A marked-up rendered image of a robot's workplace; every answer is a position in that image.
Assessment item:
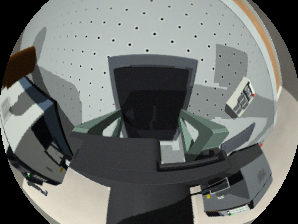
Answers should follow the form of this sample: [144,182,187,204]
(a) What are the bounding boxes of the brown bottle with blue cap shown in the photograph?
[2,46,36,90]

